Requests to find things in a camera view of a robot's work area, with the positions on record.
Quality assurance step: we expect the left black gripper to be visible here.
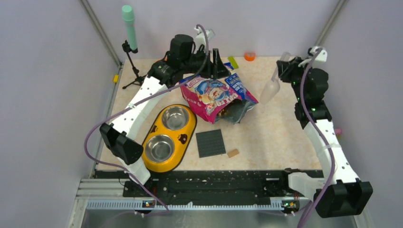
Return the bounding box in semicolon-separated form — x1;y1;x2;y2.
182;48;231;80

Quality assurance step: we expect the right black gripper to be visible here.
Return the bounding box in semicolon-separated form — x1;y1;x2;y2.
278;57;314;102

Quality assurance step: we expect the clear plastic scoop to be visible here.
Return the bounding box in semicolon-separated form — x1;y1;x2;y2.
259;65;280;105

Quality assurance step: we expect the pink pet food bag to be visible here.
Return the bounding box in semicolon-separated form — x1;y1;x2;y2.
181;71;259;124

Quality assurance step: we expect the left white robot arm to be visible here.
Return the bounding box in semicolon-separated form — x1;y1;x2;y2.
99;24;229;196

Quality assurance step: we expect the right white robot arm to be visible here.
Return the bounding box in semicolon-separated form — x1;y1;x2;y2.
277;46;373;218

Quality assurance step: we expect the yellow double pet bowl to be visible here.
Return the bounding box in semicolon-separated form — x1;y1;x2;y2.
142;104;197;173

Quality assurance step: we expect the green lego brick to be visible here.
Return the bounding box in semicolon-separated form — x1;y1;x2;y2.
228;56;239;69

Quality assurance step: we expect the orange semicircle container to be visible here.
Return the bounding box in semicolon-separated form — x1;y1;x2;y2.
244;52;256;61

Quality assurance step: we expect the dark grey square baseplate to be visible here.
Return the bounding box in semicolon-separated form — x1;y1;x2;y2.
196;129;226;158

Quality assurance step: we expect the pink green toy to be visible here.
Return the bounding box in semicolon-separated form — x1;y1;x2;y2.
334;128;343;136

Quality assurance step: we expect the small wooden block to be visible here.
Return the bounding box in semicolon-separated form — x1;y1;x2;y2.
227;149;240;158

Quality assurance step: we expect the green microphone on tripod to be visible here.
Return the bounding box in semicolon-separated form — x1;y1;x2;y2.
121;5;145;89

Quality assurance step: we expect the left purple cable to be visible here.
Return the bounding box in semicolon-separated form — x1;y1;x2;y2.
83;24;210;218

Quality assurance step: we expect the purple cable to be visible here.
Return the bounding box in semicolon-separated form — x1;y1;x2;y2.
83;24;210;218
296;47;337;228

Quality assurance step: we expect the yellow clip on frame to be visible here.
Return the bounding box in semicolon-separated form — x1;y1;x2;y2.
113;75;119;84

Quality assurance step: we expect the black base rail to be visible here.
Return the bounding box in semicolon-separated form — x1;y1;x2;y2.
94;170;325;207

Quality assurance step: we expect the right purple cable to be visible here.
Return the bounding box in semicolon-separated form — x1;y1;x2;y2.
296;47;337;228

